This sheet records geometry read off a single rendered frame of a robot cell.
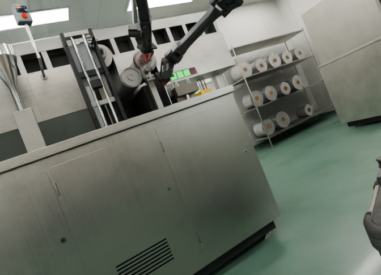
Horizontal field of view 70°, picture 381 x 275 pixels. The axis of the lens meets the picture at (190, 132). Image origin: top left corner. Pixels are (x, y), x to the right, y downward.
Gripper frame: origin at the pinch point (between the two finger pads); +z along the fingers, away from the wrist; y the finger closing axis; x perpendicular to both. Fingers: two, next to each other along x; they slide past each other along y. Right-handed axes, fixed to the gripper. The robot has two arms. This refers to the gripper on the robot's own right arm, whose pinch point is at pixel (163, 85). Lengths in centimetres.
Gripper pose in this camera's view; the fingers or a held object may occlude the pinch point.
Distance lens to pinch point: 173.6
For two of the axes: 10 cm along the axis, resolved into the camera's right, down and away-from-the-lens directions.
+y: 8.4, -3.3, 4.4
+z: -1.7, 6.1, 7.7
